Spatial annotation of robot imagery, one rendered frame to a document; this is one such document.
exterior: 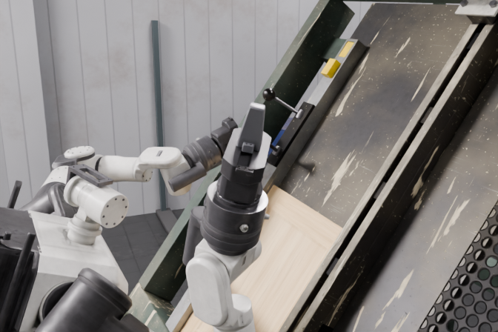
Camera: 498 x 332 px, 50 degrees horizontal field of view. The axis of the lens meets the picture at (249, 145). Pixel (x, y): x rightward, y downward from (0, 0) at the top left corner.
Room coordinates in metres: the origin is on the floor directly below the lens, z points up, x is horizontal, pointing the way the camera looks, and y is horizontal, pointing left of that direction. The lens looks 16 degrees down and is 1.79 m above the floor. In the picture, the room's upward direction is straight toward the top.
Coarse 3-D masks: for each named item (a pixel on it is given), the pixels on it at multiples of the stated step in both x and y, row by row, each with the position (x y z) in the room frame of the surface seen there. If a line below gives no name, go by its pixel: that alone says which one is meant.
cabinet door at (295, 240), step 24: (288, 216) 1.26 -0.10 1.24; (312, 216) 1.20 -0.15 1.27; (264, 240) 1.27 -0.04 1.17; (288, 240) 1.21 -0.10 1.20; (312, 240) 1.15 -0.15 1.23; (264, 264) 1.21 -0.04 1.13; (288, 264) 1.15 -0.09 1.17; (312, 264) 1.10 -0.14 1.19; (240, 288) 1.22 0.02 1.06; (264, 288) 1.16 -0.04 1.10; (288, 288) 1.10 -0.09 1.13; (264, 312) 1.11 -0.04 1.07; (288, 312) 1.05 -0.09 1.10
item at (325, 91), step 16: (352, 48) 1.50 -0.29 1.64; (352, 64) 1.50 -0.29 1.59; (336, 80) 1.48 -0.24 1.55; (320, 96) 1.46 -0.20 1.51; (320, 112) 1.46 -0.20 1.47; (304, 128) 1.44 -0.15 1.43; (304, 144) 1.44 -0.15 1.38; (288, 160) 1.41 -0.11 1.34; (272, 176) 1.39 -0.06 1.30; (176, 320) 1.27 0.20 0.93
